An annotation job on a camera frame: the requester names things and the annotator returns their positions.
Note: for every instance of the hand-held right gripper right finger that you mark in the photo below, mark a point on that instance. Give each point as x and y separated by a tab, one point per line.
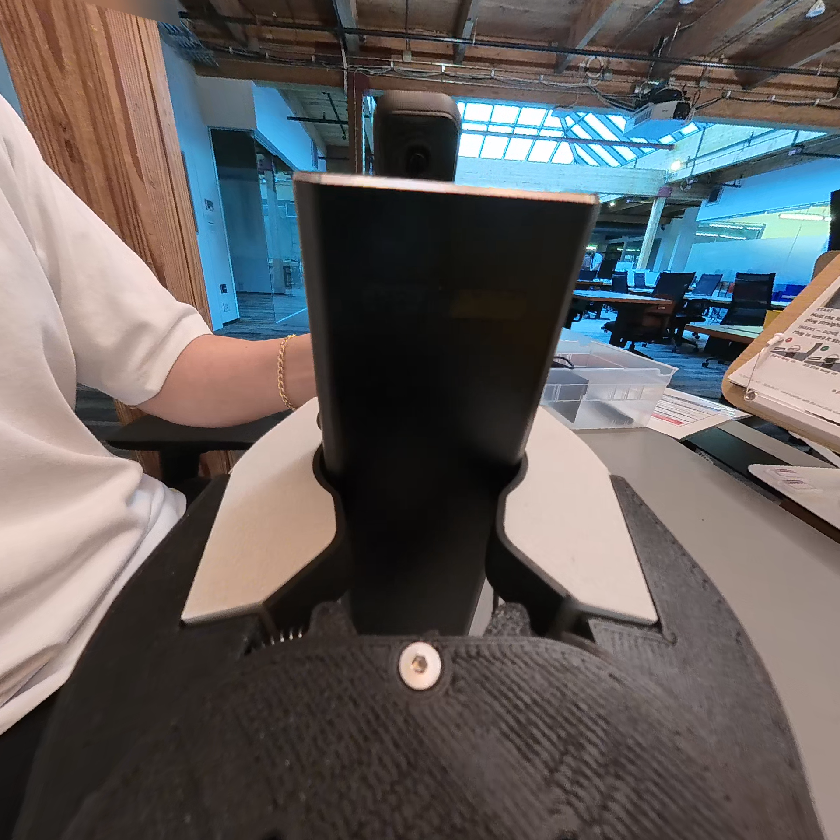
571	525

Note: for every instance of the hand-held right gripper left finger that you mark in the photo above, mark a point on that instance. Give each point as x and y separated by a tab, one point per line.
262	525

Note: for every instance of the clear plastic bin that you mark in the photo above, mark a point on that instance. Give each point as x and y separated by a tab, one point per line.
623	380

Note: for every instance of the black usb hub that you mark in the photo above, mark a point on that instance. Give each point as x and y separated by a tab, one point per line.
426	328

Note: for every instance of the person's left forearm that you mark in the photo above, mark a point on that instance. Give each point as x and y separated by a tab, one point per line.
223	380

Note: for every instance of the black chair armrest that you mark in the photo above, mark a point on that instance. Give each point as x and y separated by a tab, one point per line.
197	430

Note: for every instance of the paper sheet on table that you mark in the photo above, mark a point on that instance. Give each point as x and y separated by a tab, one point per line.
695	410

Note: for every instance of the wooden office desk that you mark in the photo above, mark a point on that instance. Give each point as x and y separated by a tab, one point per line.
617	296

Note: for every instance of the white card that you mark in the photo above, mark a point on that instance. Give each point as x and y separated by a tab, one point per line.
800	482

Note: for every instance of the ceiling projector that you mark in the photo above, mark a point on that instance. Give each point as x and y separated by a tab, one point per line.
656	118

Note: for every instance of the black office chair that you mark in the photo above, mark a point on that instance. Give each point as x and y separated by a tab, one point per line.
676	285
748	295

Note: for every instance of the white t-shirt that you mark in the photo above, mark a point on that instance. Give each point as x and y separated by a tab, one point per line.
65	328

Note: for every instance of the wooden pillar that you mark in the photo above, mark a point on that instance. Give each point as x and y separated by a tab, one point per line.
98	164

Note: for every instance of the ceiling lamp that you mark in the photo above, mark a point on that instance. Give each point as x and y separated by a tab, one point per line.
814	9

